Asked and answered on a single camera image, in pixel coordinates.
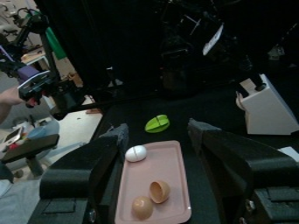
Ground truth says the white handheld device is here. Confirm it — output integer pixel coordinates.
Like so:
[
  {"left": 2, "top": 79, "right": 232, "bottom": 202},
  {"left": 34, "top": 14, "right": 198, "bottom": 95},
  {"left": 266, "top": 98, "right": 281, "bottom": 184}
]
[{"left": 1, "top": 126, "right": 23, "bottom": 146}]

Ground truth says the domed brown egg shell half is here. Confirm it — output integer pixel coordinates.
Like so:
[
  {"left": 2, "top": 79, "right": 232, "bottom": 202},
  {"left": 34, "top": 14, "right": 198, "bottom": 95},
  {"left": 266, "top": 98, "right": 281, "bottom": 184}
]
[{"left": 130, "top": 196, "right": 154, "bottom": 221}]

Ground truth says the white toy egg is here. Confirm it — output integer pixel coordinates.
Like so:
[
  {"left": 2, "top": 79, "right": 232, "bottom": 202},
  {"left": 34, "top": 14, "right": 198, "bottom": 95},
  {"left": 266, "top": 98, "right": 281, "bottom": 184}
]
[{"left": 125, "top": 144, "right": 148, "bottom": 163}]

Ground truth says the person's bare forearm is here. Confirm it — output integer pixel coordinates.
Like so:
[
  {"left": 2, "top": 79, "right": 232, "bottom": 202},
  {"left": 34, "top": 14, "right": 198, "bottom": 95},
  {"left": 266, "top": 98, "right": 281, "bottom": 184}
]
[{"left": 0, "top": 86, "right": 25, "bottom": 123}]

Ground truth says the lime green split toy vegetable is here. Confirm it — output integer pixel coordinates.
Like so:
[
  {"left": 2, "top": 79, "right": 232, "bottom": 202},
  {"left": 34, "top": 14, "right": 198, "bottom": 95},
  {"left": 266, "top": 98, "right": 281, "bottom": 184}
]
[{"left": 144, "top": 114, "right": 170, "bottom": 134}]

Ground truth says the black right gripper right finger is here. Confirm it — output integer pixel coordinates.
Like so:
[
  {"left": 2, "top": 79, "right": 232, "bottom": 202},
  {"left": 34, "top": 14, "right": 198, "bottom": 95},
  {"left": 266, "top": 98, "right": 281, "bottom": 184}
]
[{"left": 186, "top": 117, "right": 299, "bottom": 224}]

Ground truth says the pink plastic tray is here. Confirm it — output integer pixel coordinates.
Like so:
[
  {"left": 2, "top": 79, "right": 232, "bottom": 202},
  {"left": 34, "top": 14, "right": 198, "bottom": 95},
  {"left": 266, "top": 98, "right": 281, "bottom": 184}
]
[{"left": 113, "top": 140, "right": 192, "bottom": 224}]

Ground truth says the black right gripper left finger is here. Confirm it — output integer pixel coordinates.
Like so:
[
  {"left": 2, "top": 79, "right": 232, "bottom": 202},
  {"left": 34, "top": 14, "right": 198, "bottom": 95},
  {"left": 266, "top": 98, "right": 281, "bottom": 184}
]
[{"left": 26, "top": 123, "right": 129, "bottom": 224}]

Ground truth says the white toy knife block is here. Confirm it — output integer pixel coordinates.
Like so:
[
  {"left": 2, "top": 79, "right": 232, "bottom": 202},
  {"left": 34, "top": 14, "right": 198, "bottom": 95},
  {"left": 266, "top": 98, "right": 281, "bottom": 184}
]
[{"left": 234, "top": 73, "right": 299, "bottom": 136}]

